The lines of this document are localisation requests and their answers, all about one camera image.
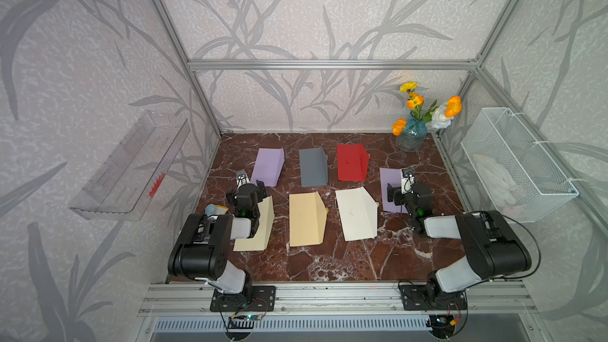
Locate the right small circuit board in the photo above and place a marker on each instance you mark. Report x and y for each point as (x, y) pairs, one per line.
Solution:
(443, 327)

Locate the cream white envelope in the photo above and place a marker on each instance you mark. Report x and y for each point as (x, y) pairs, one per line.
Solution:
(358, 214)

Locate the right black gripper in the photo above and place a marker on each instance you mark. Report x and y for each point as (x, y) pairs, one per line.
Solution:
(398, 195)

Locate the lilac envelope with gold seal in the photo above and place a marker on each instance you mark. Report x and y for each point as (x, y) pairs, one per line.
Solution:
(268, 166)

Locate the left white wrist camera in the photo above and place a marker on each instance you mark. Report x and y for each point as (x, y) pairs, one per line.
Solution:
(242, 178)

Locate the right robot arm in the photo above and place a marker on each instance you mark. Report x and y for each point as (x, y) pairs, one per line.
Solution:
(492, 249)

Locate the horizontal aluminium frame bar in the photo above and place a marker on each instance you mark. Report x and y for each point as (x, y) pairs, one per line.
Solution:
(300, 65)

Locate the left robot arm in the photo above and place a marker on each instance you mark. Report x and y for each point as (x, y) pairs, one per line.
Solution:
(203, 245)

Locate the grey envelope with gold seal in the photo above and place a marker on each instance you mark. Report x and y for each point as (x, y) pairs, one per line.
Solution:
(313, 167)

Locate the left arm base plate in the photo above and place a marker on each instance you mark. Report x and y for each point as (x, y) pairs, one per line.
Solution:
(255, 298)

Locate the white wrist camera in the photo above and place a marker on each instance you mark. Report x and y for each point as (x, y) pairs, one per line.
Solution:
(407, 180)
(242, 178)

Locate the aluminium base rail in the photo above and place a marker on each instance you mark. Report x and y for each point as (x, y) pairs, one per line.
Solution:
(336, 298)

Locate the pale yellow envelope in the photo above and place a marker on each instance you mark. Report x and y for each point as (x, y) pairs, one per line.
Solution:
(261, 239)

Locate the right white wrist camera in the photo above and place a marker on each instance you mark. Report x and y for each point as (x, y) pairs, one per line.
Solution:
(407, 180)

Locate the tan kraft envelope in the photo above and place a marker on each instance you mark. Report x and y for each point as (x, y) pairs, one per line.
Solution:
(307, 219)

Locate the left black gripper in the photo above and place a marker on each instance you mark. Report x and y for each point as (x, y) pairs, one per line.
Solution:
(259, 191)

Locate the white wire basket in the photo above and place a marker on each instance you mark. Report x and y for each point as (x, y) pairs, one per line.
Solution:
(544, 186)

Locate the left green circuit board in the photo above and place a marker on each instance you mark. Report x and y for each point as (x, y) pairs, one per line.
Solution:
(248, 317)

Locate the clear acrylic wall shelf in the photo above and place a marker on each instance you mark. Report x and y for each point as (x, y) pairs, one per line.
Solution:
(118, 190)

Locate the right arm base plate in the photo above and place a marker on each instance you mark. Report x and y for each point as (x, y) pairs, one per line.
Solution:
(423, 297)

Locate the red envelope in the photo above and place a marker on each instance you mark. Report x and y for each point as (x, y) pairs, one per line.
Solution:
(352, 162)

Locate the white cloth in basket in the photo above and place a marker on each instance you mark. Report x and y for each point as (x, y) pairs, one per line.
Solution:
(500, 185)

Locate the blue glass vase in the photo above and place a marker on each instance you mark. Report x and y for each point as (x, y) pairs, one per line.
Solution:
(410, 134)

